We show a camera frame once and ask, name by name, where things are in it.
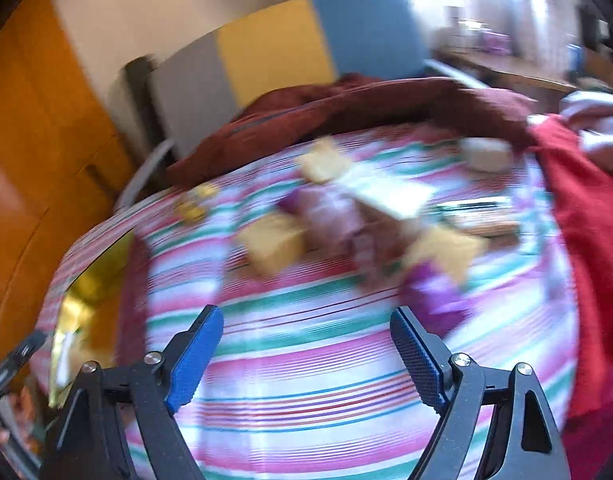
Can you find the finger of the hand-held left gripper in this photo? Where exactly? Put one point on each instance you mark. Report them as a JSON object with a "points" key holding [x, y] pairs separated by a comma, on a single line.
{"points": [[16, 357]]}

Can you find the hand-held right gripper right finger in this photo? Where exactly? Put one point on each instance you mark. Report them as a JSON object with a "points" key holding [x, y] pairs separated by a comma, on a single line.
{"points": [[419, 360]]}

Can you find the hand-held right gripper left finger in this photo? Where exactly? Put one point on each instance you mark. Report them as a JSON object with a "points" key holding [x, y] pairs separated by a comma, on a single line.
{"points": [[194, 360]]}

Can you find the gold metal tin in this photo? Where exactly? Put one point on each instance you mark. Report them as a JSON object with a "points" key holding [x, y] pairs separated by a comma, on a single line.
{"points": [[86, 290]]}

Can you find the pink striped sock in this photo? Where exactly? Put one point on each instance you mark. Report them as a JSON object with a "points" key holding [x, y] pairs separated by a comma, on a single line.
{"points": [[326, 215]]}

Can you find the white cardboard box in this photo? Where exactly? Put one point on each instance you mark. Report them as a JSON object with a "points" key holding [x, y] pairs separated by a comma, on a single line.
{"points": [[386, 190]]}

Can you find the purple snack packet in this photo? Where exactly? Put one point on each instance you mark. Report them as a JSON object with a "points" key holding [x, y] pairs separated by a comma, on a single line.
{"points": [[436, 295]]}

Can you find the striped blanket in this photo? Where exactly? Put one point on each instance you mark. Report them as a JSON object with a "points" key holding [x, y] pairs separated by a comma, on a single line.
{"points": [[311, 385]]}

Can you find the pink snack packet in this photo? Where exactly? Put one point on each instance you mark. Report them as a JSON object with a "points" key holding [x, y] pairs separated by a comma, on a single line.
{"points": [[374, 257]]}

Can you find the yellow toy figure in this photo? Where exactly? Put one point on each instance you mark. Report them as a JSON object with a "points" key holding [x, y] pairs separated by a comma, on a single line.
{"points": [[194, 204]]}

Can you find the wooden wardrobe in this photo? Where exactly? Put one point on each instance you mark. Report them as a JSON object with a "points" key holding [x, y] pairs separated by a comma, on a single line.
{"points": [[36, 160]]}

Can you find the red cloth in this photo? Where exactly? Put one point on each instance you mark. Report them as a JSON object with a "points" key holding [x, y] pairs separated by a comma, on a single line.
{"points": [[586, 235]]}

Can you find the beige box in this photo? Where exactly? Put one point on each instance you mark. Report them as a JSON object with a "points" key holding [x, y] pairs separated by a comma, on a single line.
{"points": [[486, 155]]}

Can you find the maroon jacket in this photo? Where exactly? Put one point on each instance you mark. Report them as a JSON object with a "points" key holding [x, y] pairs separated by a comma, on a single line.
{"points": [[336, 105]]}

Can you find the black rolled mat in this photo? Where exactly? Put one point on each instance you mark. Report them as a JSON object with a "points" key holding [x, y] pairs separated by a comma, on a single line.
{"points": [[136, 95]]}

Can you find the wooden side table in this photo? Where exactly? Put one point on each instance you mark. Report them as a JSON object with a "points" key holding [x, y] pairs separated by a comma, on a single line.
{"points": [[511, 71]]}

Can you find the white cloth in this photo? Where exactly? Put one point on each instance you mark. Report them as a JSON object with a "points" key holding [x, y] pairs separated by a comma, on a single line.
{"points": [[599, 115]]}

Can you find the grey yellow blue chair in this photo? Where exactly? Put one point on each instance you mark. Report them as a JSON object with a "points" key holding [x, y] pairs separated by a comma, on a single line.
{"points": [[266, 40]]}

